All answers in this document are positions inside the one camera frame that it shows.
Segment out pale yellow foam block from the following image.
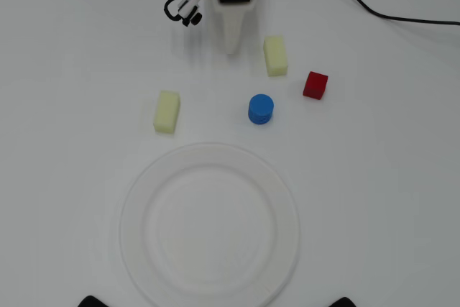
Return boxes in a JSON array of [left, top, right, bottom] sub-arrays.
[[152, 90, 181, 134], [262, 35, 289, 78]]

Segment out white paper plate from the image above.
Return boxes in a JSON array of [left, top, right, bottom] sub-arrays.
[[118, 142, 301, 307]]

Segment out black stand foot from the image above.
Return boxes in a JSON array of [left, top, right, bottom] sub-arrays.
[[329, 296, 362, 307]]

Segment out blue ribbed foam cylinder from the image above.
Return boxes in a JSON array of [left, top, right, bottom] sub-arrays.
[[247, 93, 275, 126]]

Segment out white wrist camera black lens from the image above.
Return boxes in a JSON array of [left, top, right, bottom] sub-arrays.
[[177, 0, 203, 28]]

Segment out black camera cable loop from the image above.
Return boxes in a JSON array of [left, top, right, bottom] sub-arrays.
[[164, 0, 188, 22]]

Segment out red foam cube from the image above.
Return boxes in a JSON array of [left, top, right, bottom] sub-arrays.
[[302, 70, 329, 101]]

